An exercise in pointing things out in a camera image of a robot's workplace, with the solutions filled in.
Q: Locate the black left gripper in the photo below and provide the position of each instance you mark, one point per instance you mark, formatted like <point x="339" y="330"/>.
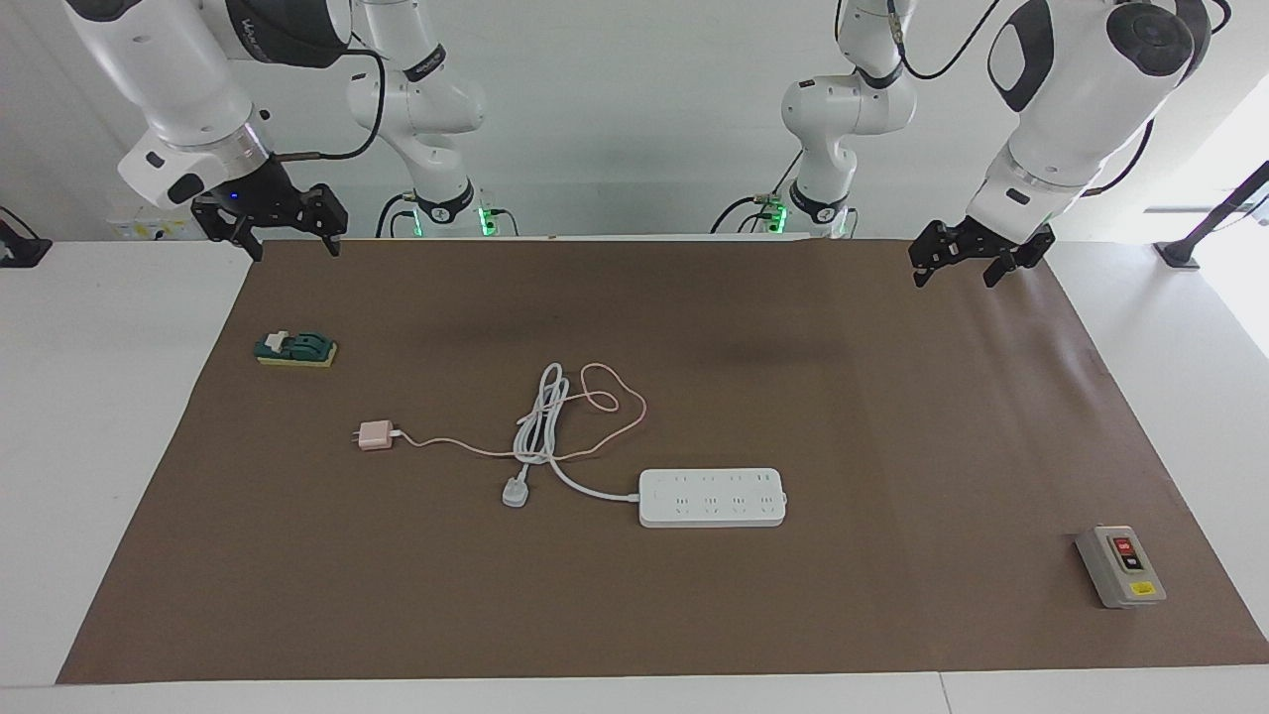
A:
<point x="977" y="243"/>

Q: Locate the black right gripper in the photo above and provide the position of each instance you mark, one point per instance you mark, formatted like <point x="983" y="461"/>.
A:
<point x="260" y="198"/>

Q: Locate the pink charger block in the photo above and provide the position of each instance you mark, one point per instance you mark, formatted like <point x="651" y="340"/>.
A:
<point x="375" y="436"/>

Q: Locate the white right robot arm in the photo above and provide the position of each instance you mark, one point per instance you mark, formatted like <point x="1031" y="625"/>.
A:
<point x="169" y="59"/>

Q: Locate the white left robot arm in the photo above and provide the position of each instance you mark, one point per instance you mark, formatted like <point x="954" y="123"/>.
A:
<point x="1071" y="99"/>

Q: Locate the white power strip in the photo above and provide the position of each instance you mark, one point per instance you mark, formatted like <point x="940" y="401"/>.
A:
<point x="712" y="498"/>

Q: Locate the white box yellow labels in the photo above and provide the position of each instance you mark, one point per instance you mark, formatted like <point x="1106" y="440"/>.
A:
<point x="149" y="230"/>

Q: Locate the black stand with clamp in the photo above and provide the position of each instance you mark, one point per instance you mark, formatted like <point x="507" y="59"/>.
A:
<point x="1178" y="255"/>

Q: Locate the black table clamp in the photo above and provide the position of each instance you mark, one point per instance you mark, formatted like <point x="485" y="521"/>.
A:
<point x="20" y="250"/>

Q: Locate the grey push button box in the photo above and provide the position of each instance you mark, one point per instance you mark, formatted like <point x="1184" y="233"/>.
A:
<point x="1120" y="570"/>

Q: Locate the brown table mat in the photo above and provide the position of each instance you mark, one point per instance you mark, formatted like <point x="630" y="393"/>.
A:
<point x="694" y="615"/>

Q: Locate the green knife switch yellow base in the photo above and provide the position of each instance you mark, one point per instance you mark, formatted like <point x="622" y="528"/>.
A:
<point x="295" y="349"/>

